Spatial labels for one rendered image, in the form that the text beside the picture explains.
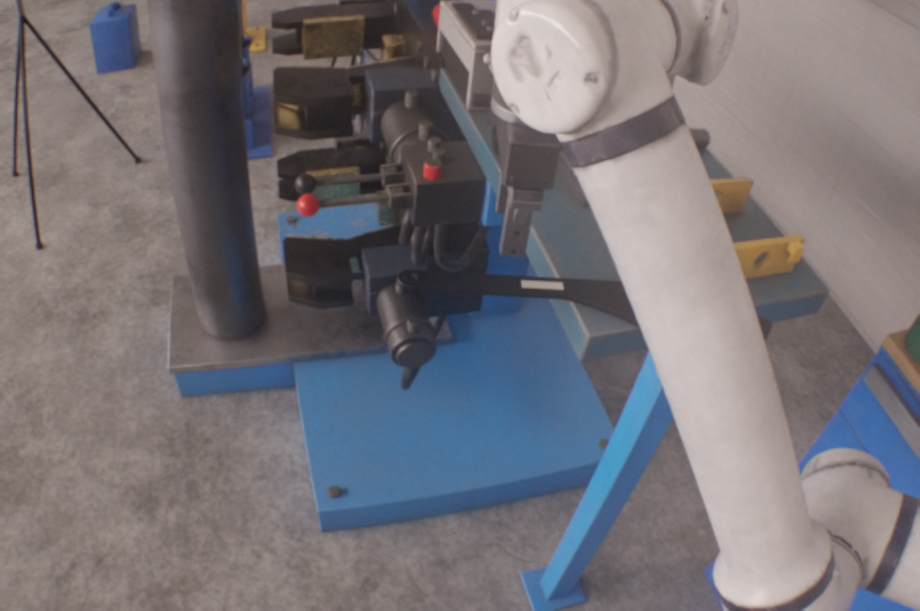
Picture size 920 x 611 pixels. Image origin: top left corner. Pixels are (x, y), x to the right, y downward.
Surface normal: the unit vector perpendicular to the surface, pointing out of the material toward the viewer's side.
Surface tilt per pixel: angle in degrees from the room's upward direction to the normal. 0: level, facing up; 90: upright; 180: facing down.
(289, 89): 0
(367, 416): 0
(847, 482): 16
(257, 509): 0
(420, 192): 90
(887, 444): 90
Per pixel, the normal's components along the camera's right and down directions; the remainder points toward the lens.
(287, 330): 0.09, -0.76
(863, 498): -0.13, -0.85
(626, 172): -0.29, 0.35
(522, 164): 0.01, 0.65
